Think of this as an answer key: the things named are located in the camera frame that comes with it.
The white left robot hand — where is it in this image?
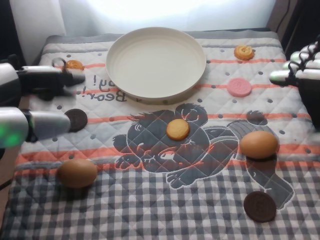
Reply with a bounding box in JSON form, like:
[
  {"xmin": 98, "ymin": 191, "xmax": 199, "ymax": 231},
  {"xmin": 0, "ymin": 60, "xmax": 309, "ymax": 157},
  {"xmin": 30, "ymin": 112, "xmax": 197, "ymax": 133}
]
[{"xmin": 0, "ymin": 55, "xmax": 86, "ymax": 151}]

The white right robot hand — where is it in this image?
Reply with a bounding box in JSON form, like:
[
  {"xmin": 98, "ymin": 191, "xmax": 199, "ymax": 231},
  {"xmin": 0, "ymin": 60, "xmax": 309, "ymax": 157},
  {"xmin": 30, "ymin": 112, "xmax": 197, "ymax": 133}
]
[{"xmin": 269, "ymin": 34, "xmax": 320, "ymax": 132}]

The brown egg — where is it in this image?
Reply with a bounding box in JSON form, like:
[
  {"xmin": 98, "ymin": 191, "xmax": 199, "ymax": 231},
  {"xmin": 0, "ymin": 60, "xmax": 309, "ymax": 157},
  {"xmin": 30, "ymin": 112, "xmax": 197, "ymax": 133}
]
[
  {"xmin": 239, "ymin": 130, "xmax": 279, "ymax": 159},
  {"xmin": 57, "ymin": 158, "xmax": 98, "ymax": 189}
]

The cream round plate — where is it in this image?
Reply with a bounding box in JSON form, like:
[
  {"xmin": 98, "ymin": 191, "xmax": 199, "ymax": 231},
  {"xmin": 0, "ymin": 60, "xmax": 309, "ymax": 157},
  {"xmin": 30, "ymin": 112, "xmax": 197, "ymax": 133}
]
[{"xmin": 105, "ymin": 27, "xmax": 207, "ymax": 105}]

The golden swirl butter cookie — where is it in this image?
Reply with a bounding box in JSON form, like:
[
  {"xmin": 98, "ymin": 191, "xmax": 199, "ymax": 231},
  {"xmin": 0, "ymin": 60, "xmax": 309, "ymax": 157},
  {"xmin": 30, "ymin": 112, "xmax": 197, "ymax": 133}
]
[
  {"xmin": 234, "ymin": 44, "xmax": 256, "ymax": 60},
  {"xmin": 64, "ymin": 59, "xmax": 85, "ymax": 71}
]

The pink round cookie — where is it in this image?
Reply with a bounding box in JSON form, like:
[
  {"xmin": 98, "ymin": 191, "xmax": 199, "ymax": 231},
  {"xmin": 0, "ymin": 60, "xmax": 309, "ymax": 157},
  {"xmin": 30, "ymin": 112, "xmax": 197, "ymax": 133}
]
[{"xmin": 226, "ymin": 77, "xmax": 252, "ymax": 97}]

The dark chocolate sandwich cookie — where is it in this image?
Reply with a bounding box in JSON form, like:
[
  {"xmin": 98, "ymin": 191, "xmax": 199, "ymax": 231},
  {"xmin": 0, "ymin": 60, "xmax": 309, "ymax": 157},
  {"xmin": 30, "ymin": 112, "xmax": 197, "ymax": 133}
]
[
  {"xmin": 63, "ymin": 108, "xmax": 88, "ymax": 133},
  {"xmin": 243, "ymin": 190, "xmax": 277, "ymax": 223}
]

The round golden biscuit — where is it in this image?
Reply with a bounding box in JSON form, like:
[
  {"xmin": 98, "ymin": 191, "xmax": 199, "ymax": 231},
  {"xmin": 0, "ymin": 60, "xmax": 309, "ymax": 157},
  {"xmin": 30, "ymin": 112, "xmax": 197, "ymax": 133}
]
[{"xmin": 166, "ymin": 118, "xmax": 190, "ymax": 141}]

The grey quilt with bear print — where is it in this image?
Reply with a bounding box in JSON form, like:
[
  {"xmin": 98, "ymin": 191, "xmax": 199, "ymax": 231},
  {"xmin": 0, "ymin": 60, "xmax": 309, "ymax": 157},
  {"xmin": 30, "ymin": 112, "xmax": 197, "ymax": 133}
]
[{"xmin": 0, "ymin": 28, "xmax": 320, "ymax": 240}]

